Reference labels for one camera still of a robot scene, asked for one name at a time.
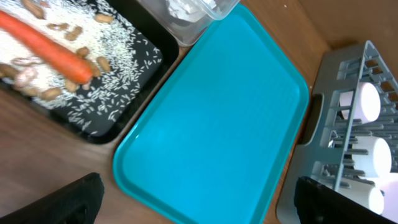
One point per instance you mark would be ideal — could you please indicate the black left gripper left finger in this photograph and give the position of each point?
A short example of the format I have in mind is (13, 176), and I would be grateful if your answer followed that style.
(77, 202)

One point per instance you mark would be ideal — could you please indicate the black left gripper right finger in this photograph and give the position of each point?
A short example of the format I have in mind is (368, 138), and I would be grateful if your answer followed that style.
(318, 204)

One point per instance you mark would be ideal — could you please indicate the large white plate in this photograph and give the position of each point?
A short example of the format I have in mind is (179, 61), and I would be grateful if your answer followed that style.
(388, 184)

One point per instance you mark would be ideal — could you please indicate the bowl with rice and nuts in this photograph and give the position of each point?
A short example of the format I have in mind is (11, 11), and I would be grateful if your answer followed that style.
(368, 106)

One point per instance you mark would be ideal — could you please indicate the orange carrot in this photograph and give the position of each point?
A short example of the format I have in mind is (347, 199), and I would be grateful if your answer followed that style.
(63, 60)

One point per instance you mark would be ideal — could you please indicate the white napkin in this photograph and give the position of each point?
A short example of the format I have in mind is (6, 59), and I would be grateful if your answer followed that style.
(190, 11)

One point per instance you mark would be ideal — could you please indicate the frosted white cup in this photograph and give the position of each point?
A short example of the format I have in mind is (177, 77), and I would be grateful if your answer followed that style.
(364, 194)

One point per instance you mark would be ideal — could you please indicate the white bowl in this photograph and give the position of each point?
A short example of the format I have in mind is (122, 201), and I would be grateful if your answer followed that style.
(378, 161)

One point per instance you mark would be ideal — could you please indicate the grey dishwasher rack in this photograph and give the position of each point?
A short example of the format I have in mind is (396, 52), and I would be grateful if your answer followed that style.
(326, 152)

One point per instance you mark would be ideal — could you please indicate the teal plastic tray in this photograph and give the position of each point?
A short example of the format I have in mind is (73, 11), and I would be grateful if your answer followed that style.
(211, 145)

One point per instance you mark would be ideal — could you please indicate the spilled rice and nuts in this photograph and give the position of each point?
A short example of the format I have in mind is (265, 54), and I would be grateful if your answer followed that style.
(28, 74)

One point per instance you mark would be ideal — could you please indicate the black tray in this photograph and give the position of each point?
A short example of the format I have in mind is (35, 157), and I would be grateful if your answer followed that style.
(139, 50)

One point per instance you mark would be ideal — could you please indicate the clear plastic bin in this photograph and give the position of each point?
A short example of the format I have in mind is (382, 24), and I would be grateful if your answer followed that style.
(187, 33)

